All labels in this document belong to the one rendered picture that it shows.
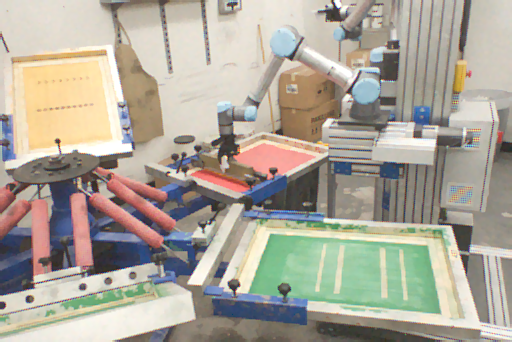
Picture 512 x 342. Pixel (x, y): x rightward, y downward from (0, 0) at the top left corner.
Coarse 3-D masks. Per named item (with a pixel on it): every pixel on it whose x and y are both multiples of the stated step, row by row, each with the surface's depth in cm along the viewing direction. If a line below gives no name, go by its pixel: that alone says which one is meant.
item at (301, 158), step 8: (288, 152) 283; (296, 152) 282; (296, 160) 271; (304, 160) 270; (256, 168) 263; (288, 168) 261; (272, 176) 252; (216, 184) 247; (224, 184) 246; (232, 184) 245; (240, 184) 245
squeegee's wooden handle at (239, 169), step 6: (204, 156) 258; (210, 156) 255; (216, 156) 254; (204, 162) 260; (210, 162) 256; (216, 162) 253; (228, 162) 246; (234, 162) 244; (240, 162) 244; (216, 168) 254; (228, 168) 248; (234, 168) 244; (240, 168) 241; (246, 168) 238; (252, 168) 239; (234, 174) 246; (240, 174) 243; (252, 174) 240
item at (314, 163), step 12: (264, 132) 308; (240, 144) 292; (288, 144) 293; (300, 144) 287; (312, 144) 283; (324, 156) 264; (180, 168) 261; (192, 168) 268; (300, 168) 251; (312, 168) 257; (288, 180) 244
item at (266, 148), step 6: (264, 144) 298; (270, 144) 296; (246, 150) 289; (252, 150) 289; (264, 150) 288; (270, 150) 287; (276, 150) 287; (282, 150) 286; (234, 156) 282; (240, 156) 281; (192, 174) 260; (198, 174) 260; (204, 174) 259; (210, 174) 259; (216, 174) 258; (210, 180) 252; (216, 180) 251
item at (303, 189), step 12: (300, 180) 265; (312, 180) 273; (276, 192) 251; (288, 192) 260; (300, 192) 267; (312, 192) 279; (276, 204) 255; (288, 204) 263; (300, 204) 269; (312, 204) 284
